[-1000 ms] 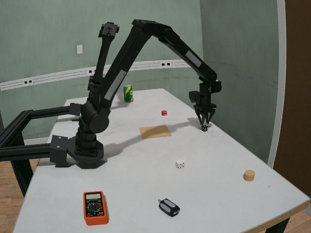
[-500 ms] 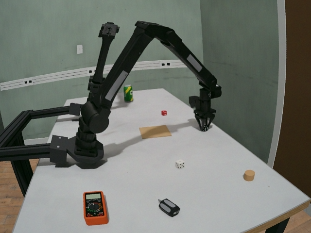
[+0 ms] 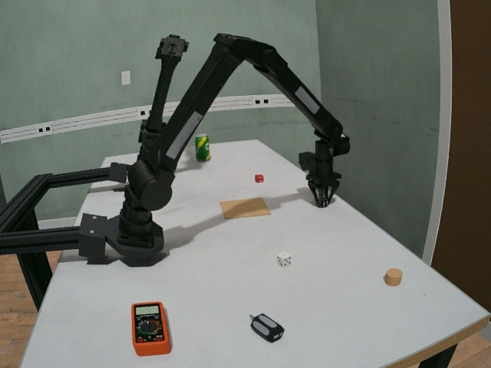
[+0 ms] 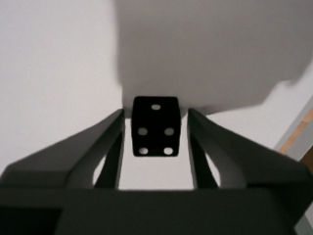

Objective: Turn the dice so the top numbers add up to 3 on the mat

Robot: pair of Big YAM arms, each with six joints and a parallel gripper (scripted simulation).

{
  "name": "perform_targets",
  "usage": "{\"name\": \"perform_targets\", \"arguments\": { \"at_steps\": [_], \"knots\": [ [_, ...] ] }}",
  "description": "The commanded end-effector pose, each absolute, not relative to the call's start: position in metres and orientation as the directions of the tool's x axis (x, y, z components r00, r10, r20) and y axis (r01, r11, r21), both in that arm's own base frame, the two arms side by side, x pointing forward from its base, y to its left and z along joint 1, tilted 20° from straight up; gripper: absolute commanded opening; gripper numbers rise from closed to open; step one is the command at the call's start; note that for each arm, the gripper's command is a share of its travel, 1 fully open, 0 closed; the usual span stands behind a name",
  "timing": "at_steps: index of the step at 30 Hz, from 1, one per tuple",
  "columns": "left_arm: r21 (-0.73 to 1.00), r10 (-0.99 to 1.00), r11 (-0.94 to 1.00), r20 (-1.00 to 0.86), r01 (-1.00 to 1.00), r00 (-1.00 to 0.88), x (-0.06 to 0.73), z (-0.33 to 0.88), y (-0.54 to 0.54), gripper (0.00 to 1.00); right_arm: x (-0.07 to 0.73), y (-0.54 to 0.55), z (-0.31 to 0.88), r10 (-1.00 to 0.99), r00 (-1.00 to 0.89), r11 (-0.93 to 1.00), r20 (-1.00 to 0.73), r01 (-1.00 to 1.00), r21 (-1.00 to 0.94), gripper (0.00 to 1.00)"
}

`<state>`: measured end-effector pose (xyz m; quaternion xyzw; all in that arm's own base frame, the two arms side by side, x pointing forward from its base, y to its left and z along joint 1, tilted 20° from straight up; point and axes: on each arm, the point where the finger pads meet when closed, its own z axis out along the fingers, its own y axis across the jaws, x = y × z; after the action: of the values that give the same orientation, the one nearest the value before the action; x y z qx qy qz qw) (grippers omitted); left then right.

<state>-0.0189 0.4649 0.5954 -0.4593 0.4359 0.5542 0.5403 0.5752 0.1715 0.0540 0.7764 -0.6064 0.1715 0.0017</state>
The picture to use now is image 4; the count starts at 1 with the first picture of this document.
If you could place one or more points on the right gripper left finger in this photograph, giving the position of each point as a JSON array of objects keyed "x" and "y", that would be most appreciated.
[{"x": 72, "y": 161}]

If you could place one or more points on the black die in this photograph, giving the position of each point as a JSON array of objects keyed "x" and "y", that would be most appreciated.
[{"x": 155, "y": 127}]

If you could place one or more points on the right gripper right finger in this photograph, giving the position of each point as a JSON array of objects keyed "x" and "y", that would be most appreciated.
[{"x": 244, "y": 163}]

